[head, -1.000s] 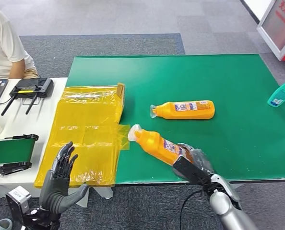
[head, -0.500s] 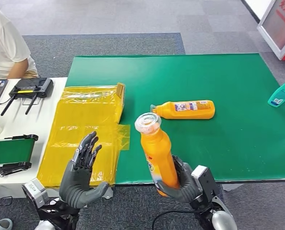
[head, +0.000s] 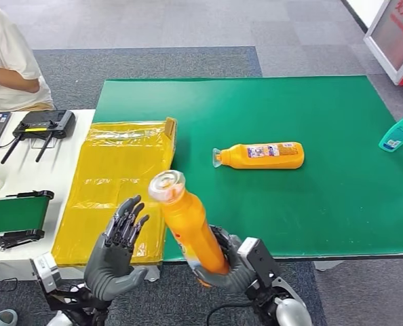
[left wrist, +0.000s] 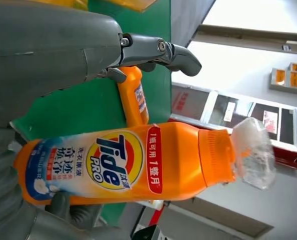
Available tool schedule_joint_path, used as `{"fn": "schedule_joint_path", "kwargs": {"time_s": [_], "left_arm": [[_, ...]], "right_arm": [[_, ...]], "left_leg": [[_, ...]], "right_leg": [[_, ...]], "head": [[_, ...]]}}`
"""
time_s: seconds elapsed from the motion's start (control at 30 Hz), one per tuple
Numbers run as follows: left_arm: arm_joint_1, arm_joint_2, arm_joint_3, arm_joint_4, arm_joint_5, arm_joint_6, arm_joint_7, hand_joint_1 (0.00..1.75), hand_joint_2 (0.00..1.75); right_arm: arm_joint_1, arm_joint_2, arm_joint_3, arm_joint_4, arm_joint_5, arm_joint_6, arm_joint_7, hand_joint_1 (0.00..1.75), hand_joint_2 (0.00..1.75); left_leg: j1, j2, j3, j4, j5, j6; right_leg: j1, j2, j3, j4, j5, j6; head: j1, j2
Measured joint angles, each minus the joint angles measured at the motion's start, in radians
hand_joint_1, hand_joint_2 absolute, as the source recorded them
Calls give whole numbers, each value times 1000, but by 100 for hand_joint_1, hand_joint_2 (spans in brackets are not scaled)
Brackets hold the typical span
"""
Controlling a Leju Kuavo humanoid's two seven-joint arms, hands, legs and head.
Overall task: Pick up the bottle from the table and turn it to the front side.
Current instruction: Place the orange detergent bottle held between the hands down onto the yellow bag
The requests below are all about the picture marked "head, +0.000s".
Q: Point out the yellow plastic bag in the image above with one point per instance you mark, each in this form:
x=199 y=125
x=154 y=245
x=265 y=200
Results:
x=113 y=171

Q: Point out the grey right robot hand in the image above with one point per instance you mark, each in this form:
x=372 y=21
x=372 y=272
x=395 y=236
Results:
x=235 y=279

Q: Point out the orange bottle with clear cap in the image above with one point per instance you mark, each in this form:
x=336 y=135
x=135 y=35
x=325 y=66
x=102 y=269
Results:
x=238 y=159
x=188 y=225

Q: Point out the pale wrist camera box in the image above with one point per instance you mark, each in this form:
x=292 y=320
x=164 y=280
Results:
x=261 y=263
x=45 y=270

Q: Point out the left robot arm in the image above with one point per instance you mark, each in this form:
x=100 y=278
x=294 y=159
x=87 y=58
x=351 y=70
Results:
x=86 y=310

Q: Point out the green table mat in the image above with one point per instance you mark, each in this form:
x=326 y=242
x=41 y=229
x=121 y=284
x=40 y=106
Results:
x=256 y=112

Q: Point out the teal plastic bottle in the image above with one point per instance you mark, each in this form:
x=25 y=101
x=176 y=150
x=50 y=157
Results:
x=397 y=135

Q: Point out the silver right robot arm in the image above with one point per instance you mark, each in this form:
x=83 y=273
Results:
x=290 y=312

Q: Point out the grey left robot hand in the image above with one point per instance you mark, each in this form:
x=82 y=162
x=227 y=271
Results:
x=109 y=270

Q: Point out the small green belt conveyor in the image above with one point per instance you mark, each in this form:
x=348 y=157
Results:
x=11 y=216

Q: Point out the black remote controller with antennas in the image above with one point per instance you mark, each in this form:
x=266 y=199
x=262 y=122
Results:
x=44 y=123

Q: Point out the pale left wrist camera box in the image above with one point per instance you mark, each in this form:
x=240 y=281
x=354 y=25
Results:
x=45 y=270

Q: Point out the seated person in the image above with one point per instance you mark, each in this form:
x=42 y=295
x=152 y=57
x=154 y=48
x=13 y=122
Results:
x=5 y=49

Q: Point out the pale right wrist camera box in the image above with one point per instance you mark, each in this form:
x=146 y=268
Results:
x=261 y=263

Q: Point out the pale slipper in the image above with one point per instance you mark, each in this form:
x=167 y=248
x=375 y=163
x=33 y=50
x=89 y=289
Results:
x=1 y=318

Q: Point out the red and white sign board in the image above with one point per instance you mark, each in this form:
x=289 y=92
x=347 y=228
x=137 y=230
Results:
x=391 y=36

